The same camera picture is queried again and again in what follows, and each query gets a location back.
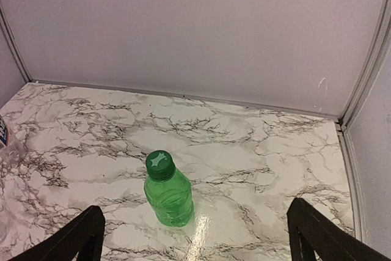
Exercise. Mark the clear bottle blue label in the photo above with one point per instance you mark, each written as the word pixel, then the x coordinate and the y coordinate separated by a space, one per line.
pixel 11 148

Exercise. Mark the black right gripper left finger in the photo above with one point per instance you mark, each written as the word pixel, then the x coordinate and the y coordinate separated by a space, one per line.
pixel 81 239

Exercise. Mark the green plastic bottle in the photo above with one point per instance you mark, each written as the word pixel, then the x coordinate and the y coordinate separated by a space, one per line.
pixel 168 190

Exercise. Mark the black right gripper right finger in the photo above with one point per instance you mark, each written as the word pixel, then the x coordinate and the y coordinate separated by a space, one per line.
pixel 311 234

